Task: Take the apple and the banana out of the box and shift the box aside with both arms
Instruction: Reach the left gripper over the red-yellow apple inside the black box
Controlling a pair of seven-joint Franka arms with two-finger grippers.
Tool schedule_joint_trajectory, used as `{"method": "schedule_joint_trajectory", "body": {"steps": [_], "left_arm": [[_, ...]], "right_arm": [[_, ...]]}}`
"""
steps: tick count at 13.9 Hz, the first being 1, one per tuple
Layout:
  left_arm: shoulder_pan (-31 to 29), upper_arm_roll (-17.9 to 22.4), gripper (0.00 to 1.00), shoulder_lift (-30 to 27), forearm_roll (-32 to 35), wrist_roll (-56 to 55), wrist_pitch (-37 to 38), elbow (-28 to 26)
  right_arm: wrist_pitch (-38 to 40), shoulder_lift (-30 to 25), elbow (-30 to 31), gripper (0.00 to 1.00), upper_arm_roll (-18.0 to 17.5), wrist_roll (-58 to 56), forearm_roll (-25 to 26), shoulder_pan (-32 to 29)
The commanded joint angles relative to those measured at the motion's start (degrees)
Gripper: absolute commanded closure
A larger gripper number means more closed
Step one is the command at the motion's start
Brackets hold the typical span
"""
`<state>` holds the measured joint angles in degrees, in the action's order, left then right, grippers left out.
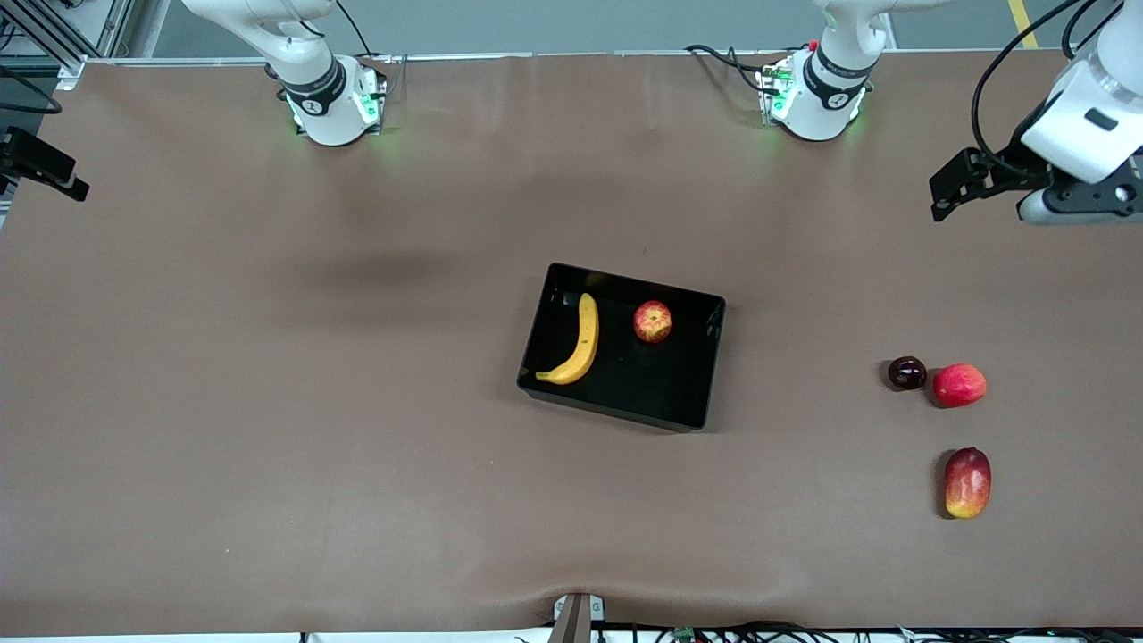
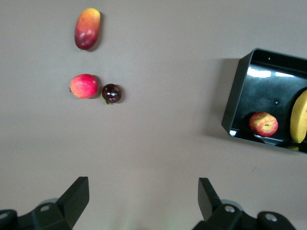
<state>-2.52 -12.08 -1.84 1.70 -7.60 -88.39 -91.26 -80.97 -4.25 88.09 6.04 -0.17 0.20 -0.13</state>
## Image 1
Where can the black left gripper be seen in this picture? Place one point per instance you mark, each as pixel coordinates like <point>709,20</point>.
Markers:
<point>1007,167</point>

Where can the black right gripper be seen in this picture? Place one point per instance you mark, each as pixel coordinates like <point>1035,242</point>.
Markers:
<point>27,157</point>

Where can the red yellow apple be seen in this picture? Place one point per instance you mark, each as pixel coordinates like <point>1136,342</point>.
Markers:
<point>653,323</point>

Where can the black plastic box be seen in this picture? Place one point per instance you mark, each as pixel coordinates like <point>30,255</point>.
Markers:
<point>643,384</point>

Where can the yellow banana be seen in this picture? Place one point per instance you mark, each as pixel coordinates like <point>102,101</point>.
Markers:
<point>585,344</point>

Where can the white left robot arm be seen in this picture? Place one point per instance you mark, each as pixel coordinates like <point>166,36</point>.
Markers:
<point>826,98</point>

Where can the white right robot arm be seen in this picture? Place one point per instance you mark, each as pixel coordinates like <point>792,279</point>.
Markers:
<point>326,107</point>

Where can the dark purple plum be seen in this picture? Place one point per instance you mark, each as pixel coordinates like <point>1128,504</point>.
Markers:
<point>906,373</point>

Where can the red peach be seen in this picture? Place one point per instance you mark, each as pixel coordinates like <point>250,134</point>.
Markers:
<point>960,386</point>

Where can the red yellow mango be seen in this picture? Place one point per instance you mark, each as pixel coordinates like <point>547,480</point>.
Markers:
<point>968,482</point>

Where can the brown table mat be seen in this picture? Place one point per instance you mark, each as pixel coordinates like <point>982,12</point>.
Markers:
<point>268,446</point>

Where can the aluminium frame profile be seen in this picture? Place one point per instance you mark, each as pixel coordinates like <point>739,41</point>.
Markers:
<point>45,36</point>

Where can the metal table edge rail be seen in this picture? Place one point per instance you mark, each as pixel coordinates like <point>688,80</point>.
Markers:
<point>580,54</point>

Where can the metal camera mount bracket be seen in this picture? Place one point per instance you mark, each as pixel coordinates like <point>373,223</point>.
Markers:
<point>576,618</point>

